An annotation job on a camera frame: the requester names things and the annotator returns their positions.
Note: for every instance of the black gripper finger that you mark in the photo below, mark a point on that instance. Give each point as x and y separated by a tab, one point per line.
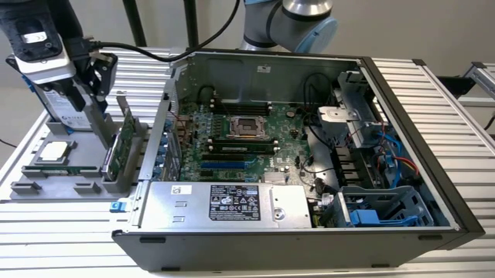
75	95
105	72

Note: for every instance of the graphics card black cooler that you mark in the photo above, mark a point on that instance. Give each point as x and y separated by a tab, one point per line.
123	139

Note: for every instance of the hard disk blue carrier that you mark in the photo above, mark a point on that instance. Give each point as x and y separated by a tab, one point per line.
57	107

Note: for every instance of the black stand pole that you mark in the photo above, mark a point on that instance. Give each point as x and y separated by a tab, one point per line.
191	23
133	23

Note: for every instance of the silver CPU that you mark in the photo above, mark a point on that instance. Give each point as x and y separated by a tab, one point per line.
53	150

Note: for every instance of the grey parts rack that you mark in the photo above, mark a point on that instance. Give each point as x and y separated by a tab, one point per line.
84	162

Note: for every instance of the loose green RAM stick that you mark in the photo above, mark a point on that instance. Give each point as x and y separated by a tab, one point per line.
61	171

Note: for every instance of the RAM slot white clips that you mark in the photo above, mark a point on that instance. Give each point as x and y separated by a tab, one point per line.
209	150
243	143
245	103
245	109

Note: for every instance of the blue case latch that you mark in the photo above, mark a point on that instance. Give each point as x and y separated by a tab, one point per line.
116	206

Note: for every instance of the CPU socket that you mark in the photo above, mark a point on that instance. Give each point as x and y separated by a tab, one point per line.
245	126

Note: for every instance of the long black expansion slot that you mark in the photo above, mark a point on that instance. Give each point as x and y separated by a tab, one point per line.
224	157

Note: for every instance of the short black expansion slot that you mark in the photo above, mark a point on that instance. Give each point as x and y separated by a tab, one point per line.
207	174

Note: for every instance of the blue expansion slot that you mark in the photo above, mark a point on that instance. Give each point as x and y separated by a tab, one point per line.
224	166

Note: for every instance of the installed RAM stick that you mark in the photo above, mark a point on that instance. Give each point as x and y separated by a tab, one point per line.
255	149

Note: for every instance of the silver power supply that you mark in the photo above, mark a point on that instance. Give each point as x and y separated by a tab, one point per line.
173	211

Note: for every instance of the coin cell battery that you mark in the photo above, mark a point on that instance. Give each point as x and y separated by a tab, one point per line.
291	112

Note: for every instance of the green motherboard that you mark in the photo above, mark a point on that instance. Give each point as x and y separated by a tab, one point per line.
285	130

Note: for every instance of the silver chipset heatsink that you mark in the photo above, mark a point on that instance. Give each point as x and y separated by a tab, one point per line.
276	177

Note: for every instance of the metal drive cage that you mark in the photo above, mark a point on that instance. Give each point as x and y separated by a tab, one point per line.
359	116

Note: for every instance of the open black PC case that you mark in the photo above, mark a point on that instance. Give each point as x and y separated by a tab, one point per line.
271	252

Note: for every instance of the empty blue disk carrier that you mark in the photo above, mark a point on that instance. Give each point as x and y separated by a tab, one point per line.
363	217

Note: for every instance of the grey disk bay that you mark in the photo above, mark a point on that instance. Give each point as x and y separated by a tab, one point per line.
402	197

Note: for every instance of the neighbouring slatted metal table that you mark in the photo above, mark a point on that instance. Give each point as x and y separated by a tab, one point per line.
479	75

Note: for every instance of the white camera black mount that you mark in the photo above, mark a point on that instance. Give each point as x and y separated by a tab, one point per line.
45	66

